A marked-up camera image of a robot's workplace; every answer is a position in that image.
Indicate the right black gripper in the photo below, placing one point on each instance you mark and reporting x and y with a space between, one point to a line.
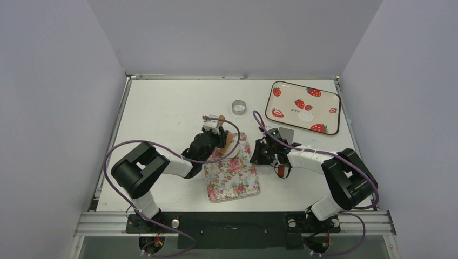
260 152

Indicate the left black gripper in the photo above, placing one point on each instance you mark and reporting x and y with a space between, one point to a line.
220 138

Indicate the metal spatula wooden handle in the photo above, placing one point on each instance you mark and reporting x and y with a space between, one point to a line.
286 134

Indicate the white dough piece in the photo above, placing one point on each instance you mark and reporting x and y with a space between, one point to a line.
233 150

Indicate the floral pattern tray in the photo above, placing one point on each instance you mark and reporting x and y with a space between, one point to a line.
234 177

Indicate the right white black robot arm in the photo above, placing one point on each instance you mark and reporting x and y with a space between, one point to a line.
349 180

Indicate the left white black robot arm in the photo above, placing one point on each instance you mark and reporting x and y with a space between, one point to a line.
140 169

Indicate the flat round dumpling wrapper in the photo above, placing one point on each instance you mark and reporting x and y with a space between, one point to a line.
306 116

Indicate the strawberry pattern tray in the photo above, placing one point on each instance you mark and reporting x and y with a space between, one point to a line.
287 100

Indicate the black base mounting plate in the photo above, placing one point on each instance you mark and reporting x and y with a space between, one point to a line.
234 230

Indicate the aluminium front rail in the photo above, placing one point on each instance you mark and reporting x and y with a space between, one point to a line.
111 224

